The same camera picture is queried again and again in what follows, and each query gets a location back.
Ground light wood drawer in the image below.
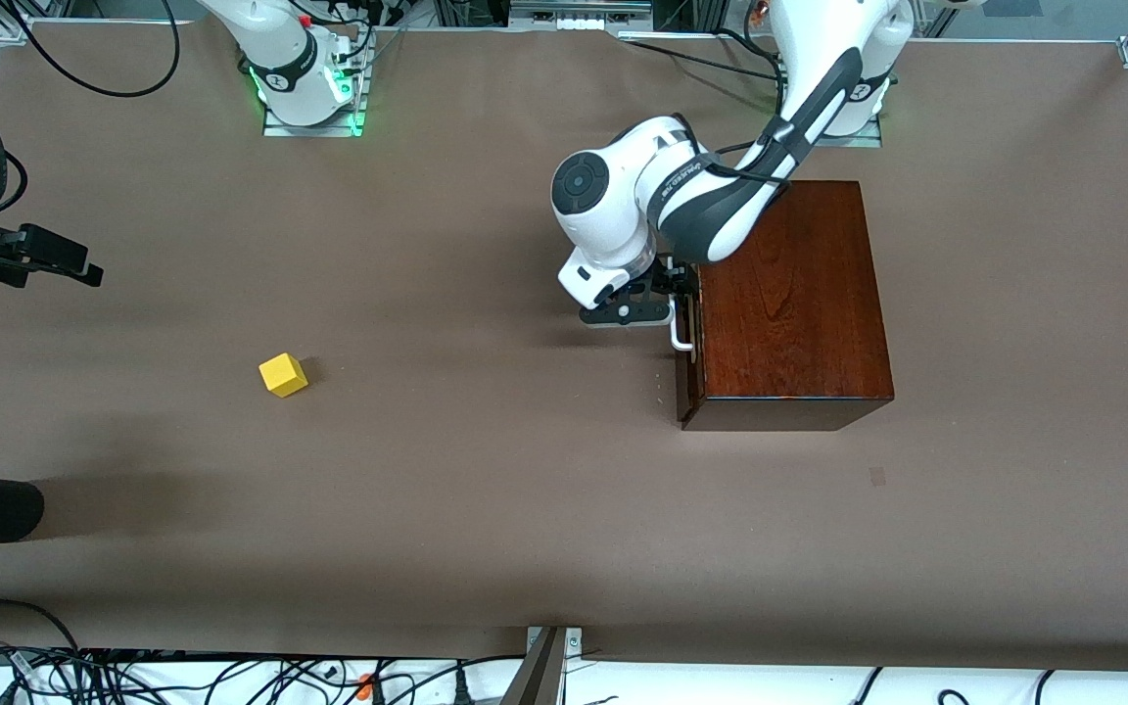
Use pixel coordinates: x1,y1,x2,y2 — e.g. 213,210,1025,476
670,259,708,424

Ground yellow block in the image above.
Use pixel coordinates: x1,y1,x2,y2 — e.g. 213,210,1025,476
258,352,310,399

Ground dark brown wooden cabinet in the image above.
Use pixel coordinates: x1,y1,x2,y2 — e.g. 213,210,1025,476
679,180,895,432

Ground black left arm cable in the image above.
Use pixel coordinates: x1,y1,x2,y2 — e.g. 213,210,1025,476
667,113,800,197

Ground long black looping cable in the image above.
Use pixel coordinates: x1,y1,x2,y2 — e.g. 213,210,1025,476
8,0,181,98

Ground black base power cable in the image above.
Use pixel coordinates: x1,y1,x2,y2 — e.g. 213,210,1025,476
618,32,786,111

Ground aluminium bracket with dark post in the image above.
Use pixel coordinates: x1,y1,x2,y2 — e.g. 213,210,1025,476
500,627,585,705

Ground tangled black cable bundle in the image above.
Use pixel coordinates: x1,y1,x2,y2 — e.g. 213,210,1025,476
0,599,526,705

